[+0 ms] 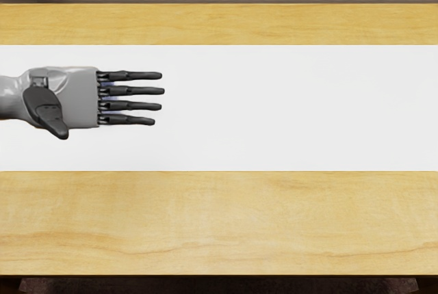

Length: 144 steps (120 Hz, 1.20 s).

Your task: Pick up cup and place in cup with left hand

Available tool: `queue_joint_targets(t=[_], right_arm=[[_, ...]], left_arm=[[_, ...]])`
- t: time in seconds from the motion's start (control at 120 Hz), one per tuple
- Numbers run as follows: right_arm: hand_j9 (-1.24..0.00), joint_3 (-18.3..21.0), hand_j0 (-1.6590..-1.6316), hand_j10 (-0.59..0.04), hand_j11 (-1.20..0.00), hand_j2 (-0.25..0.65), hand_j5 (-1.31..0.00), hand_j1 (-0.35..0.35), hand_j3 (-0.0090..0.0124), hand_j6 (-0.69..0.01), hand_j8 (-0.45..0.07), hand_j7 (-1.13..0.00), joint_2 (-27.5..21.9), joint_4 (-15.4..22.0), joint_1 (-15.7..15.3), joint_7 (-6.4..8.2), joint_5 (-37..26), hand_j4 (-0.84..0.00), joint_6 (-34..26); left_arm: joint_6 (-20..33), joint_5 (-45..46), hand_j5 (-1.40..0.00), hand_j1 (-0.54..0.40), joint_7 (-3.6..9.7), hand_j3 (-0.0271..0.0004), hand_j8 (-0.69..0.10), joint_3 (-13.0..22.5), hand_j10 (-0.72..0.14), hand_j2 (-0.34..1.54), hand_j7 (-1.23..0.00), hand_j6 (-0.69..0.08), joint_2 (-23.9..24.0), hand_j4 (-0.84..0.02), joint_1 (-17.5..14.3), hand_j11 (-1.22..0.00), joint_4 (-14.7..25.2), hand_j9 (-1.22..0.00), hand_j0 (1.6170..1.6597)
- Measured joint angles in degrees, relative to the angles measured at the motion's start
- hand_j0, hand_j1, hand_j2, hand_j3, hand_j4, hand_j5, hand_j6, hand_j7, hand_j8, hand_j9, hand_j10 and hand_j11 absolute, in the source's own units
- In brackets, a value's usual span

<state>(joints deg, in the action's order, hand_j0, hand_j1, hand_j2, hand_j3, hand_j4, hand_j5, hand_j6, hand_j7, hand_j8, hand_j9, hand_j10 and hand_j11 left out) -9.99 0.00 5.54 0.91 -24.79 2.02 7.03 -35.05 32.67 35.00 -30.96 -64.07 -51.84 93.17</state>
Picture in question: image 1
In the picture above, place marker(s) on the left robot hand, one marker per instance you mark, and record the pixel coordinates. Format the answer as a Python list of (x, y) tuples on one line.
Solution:
[(77, 97)]

